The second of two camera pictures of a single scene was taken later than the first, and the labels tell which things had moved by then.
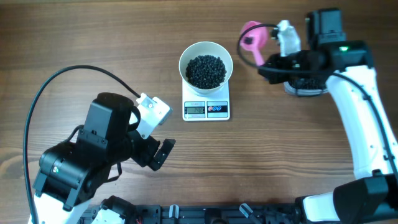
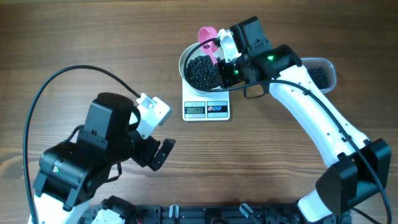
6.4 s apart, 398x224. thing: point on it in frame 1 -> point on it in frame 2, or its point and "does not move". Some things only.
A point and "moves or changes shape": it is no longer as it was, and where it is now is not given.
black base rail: [206, 213] does not move
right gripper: [273, 60] -> [226, 80]
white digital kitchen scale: [211, 106] does not move
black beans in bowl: [206, 71] does not move
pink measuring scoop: [254, 36] moves or changes shape
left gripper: [146, 155] does not move
